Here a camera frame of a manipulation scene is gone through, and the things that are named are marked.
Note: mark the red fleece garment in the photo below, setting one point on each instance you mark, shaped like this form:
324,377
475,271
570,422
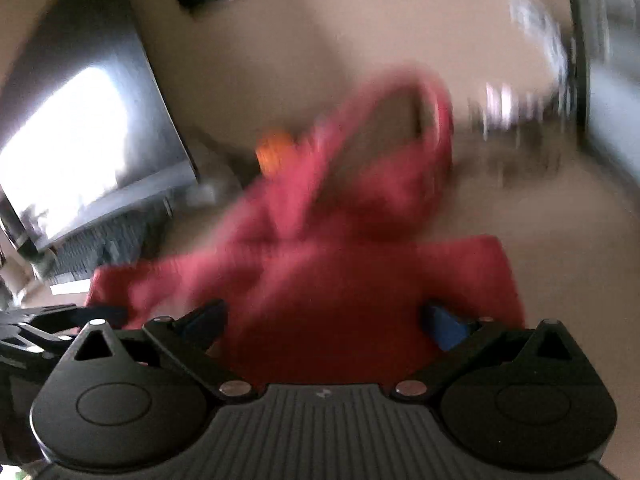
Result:
324,277

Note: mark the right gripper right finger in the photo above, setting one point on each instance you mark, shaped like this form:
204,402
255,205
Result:
457,341

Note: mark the left computer monitor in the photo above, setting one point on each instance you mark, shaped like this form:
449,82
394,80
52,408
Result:
85,131

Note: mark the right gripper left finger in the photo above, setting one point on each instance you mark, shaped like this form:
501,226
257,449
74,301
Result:
185,345

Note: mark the small white pink object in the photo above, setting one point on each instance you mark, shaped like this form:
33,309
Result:
501,107

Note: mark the right computer monitor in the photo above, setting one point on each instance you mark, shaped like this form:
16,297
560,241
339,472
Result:
606,34

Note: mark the black keyboard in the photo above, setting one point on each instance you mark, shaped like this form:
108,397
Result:
124,239

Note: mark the orange pumpkin toy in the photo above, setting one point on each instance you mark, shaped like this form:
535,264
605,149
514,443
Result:
274,150

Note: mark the computer monitor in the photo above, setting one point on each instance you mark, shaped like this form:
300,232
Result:
85,131
606,34

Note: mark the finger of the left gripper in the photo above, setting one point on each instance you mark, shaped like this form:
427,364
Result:
41,330

